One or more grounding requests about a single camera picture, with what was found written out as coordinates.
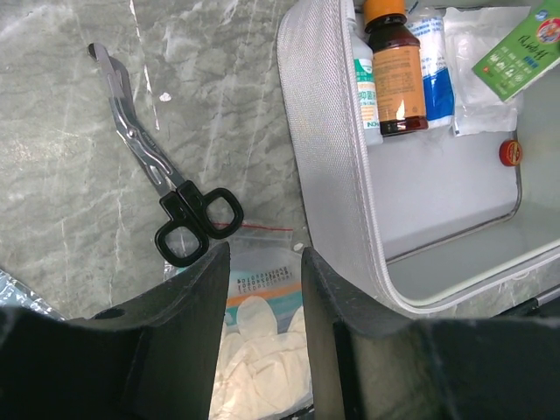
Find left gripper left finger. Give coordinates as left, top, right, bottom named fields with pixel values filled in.
left=1, top=243, right=230, bottom=419

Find black handled scissors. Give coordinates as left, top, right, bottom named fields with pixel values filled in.
left=87, top=42, right=244, bottom=268

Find white gauze packet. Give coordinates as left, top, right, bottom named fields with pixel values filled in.
left=444, top=6, right=530, bottom=137

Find small red balm tin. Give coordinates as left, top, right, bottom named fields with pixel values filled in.
left=499, top=139, right=522, bottom=167

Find brown medicine bottle orange cap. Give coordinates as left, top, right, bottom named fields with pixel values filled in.
left=363, top=0, right=428, bottom=137

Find white bottle green label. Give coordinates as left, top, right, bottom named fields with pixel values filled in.
left=345, top=1, right=383, bottom=146

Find grey medicine kit case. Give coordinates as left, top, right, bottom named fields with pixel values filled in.
left=277, top=1, right=559, bottom=318

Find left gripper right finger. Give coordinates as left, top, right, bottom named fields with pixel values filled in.
left=301, top=248, right=559, bottom=419

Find green medicine box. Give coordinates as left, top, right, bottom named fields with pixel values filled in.
left=472, top=1, right=559, bottom=102

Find blue printed plastic bag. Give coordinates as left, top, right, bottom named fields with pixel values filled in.
left=0, top=270, right=65, bottom=321

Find bag of latex gloves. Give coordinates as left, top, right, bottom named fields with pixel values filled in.
left=164, top=225, right=316, bottom=420

